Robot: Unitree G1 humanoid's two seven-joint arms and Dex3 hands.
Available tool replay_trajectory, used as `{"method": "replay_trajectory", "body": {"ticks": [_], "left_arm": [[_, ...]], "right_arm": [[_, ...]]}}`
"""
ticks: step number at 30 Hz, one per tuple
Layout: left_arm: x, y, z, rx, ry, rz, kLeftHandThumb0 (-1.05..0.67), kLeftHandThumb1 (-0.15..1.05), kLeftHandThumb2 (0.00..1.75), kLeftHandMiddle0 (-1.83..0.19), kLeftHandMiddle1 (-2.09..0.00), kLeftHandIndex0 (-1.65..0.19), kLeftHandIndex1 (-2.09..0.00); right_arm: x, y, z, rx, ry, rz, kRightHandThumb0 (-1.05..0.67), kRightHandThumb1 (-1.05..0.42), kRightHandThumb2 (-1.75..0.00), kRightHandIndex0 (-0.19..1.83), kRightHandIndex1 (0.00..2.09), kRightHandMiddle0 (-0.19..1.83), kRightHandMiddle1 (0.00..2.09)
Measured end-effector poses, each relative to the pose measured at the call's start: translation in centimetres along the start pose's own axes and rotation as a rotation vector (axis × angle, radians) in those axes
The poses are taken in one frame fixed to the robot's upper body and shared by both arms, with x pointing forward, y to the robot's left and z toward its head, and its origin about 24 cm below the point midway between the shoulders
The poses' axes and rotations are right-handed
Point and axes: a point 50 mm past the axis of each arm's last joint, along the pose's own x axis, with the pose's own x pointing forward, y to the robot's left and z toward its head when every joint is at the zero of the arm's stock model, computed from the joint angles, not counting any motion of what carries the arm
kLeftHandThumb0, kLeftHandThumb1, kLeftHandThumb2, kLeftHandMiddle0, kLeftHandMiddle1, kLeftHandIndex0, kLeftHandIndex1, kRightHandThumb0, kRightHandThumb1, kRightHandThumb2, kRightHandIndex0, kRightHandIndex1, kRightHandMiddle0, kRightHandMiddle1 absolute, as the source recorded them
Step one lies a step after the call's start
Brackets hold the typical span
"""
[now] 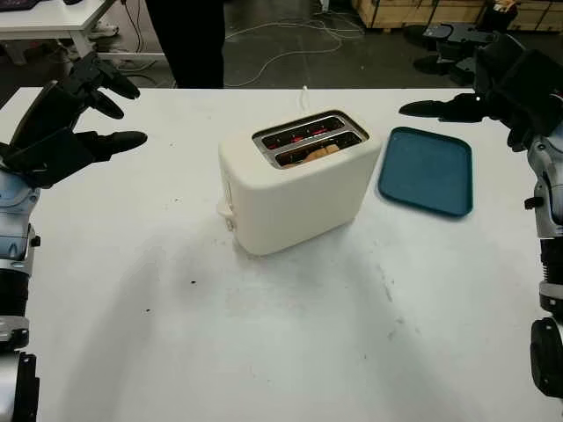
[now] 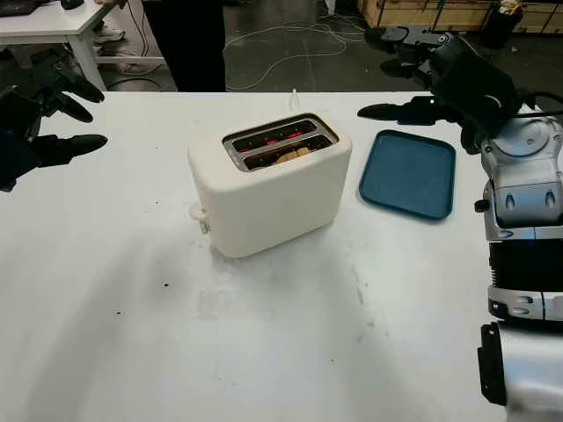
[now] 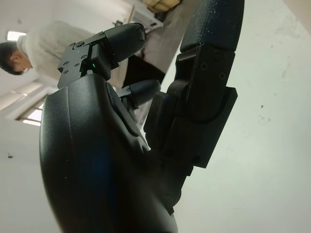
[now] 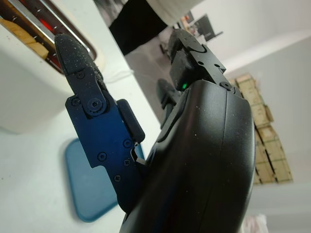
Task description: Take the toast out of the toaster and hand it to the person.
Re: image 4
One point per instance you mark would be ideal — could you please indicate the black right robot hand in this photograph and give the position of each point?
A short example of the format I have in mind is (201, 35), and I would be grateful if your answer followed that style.
(199, 157)

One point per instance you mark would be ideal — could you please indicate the person in black trousers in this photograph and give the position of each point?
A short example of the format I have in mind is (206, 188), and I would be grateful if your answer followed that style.
(136, 26)

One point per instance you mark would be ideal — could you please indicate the cream two-slot toaster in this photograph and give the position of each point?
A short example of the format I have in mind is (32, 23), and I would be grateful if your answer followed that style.
(29, 85)

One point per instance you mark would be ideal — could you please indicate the toast slice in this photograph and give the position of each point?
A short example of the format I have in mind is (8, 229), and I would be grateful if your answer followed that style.
(24, 36)

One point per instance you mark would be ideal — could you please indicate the wooden shipping crate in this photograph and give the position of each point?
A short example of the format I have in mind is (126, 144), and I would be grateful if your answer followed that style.
(267, 145)

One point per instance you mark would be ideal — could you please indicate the blue plastic tray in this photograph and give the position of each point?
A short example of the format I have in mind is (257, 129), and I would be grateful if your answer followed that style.
(85, 182)

